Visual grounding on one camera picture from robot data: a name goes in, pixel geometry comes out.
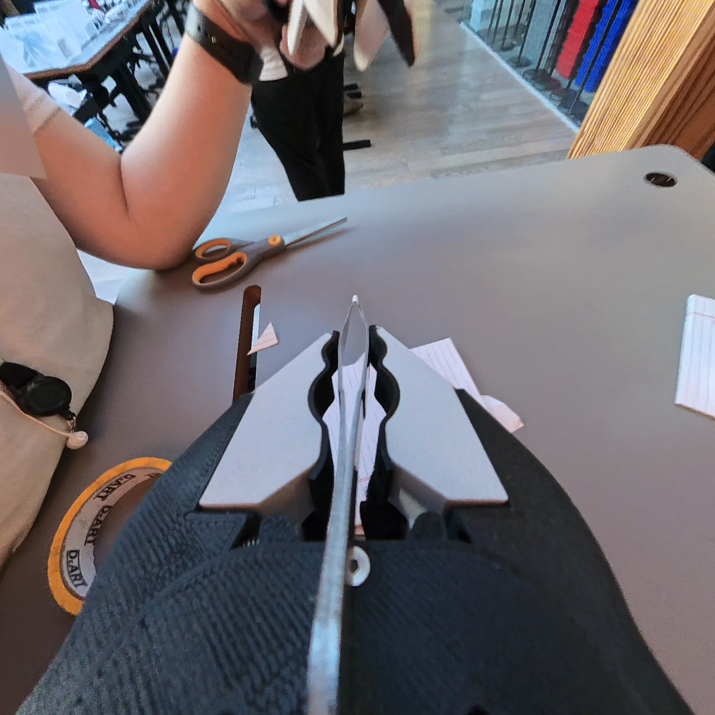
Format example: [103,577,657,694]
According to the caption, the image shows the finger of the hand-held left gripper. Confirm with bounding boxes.
[353,0,390,72]
[379,0,418,66]

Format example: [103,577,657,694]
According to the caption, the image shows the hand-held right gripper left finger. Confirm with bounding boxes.
[199,332,340,523]

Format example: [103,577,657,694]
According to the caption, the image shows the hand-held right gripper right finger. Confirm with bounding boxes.
[369,325,509,520]

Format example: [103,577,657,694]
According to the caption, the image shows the long metal tweezers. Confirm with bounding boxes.
[306,294,371,715]

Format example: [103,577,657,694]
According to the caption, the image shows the grey orange scissors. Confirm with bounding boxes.
[191,217,348,291]

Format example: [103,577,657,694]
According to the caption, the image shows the yellow masking tape roll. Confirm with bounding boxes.
[47,457,173,616]

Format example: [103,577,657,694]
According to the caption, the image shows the person's left forearm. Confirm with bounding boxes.
[34,34,253,271]

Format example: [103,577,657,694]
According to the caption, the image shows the grey desk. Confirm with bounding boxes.
[0,144,715,715]

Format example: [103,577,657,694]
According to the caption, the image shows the person's left hand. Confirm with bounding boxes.
[193,0,331,72]

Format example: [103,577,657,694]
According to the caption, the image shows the lined notepad printed label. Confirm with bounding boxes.
[323,338,487,540]

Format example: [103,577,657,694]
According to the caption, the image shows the black wrist watch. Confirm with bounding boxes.
[184,3,263,85]

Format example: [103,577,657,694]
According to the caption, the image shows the scattered lined paper scraps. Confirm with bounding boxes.
[247,322,525,432]

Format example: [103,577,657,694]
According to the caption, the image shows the grey side table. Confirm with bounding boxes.
[341,83,373,152]

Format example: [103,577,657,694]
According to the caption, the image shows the row of black stanchions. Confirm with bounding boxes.
[486,0,593,121]

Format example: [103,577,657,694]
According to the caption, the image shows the stack of coloured plastic crates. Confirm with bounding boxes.
[469,0,638,93]

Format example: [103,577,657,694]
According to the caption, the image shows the black badge reel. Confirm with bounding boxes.
[0,362,74,418]

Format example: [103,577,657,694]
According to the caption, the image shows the lined notepad brown backing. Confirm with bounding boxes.
[675,294,715,419]

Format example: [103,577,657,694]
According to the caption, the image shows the wooden post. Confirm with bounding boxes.
[567,0,715,160]

